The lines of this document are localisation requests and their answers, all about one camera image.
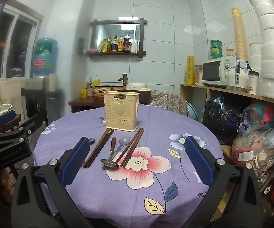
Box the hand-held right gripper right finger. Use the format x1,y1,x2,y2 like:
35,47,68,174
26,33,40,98
184,135,263,228

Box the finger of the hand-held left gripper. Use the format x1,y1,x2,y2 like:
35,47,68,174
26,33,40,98
0,109,17,134
0,114,48,148

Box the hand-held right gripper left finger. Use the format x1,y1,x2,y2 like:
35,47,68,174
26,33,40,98
11,136,90,228

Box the brown wooden spoon handle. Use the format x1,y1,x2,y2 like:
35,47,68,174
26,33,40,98
100,136,120,170

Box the beige plastic utensil holder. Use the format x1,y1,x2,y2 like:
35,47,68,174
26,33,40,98
103,91,140,132

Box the dark wooden chair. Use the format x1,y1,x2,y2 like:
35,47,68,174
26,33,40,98
0,114,22,134

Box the black plastic bag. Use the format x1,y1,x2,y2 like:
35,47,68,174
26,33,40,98
202,93,246,145

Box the teal plastic basin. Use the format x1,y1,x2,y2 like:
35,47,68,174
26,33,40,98
186,101,195,121

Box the stack of beige paper cups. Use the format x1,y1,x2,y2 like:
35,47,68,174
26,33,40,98
48,73,58,92

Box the dark wooden washstand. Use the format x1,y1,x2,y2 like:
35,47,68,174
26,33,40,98
68,98,152,114

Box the light wooden shelf unit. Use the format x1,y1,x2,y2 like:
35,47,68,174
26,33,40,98
179,83,274,193

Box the red patterned plastic bag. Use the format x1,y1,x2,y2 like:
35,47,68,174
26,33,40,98
232,123,274,183

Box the paisley cloth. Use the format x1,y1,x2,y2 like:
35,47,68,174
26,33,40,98
149,90,190,118

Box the purple floral tablecloth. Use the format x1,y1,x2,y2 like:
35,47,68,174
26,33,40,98
33,103,225,221

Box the woven-pattern sink basin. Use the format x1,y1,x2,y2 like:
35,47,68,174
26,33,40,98
92,85,127,101

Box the blue water jug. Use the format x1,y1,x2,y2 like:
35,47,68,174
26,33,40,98
33,37,59,78

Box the multicoloured plastic bag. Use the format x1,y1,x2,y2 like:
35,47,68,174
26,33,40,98
238,101,274,136

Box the window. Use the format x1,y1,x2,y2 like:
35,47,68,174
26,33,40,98
0,3,44,81

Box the glass jar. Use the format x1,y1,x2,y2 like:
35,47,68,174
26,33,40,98
194,65,203,84

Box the white and brown rice cooker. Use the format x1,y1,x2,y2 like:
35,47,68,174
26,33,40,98
126,83,153,105

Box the white electric kettle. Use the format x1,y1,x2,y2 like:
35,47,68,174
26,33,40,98
226,58,249,92

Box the yellow wrapped roll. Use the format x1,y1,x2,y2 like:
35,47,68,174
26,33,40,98
186,56,195,85

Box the white microwave oven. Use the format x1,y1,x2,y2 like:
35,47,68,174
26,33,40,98
202,56,240,87

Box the brass faucet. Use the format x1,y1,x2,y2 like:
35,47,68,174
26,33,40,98
117,73,128,86

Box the yellow snack packet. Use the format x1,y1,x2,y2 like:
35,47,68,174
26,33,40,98
97,39,108,53

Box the purple-label bottle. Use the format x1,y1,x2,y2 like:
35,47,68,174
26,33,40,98
111,35,118,53

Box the short stack of foam bowls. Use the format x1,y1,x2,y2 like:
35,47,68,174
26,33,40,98
249,42,263,76

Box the dark sauce bottle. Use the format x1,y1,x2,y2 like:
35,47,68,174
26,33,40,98
123,34,131,53

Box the white plastic bottle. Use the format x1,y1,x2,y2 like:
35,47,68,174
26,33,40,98
131,37,139,53

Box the tall stack of foam bowls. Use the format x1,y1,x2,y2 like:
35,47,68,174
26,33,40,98
245,0,274,102

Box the stack of yellow paper cups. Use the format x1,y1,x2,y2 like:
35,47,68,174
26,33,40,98
231,7,246,62

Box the wooden framed mirror shelf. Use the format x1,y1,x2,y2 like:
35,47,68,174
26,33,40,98
86,18,147,59

